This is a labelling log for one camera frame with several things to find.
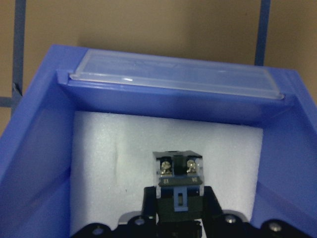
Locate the blue bin on left side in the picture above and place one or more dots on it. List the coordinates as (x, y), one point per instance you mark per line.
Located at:
(36, 146)

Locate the white foam pad in left bin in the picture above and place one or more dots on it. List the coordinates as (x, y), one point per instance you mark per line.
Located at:
(112, 162)

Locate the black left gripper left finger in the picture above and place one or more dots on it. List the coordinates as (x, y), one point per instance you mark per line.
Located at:
(148, 213)

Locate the yellow push button switch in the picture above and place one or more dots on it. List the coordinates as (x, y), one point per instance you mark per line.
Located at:
(179, 186)

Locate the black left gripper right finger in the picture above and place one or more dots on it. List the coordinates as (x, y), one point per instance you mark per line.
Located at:
(212, 211)

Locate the clear bin label holder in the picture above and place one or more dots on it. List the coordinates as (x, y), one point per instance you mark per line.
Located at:
(176, 73)

